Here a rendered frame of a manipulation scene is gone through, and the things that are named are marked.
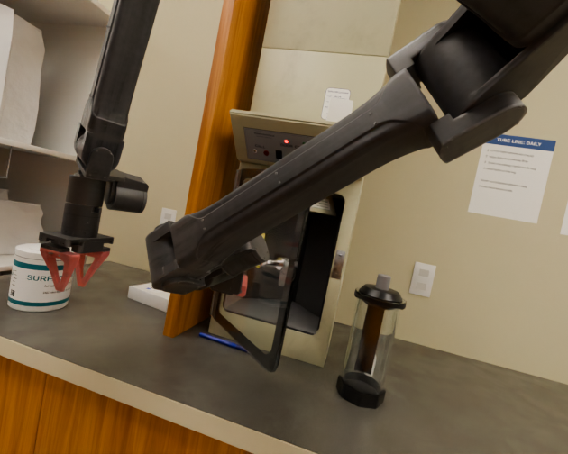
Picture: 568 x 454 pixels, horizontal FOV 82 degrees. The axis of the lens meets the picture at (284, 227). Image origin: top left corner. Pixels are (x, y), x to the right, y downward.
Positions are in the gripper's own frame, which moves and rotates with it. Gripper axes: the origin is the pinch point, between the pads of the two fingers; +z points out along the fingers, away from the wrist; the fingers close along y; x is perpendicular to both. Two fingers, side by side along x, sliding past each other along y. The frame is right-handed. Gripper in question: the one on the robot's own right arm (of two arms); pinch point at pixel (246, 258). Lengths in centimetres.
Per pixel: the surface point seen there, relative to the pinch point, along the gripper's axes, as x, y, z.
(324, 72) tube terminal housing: -5, 46, 19
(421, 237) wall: -41, 10, 62
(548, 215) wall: -77, 25, 63
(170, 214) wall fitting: 59, 0, 60
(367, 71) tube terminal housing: -15, 47, 19
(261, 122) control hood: 5.1, 29.4, 8.2
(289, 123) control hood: -1.7, 29.8, 7.8
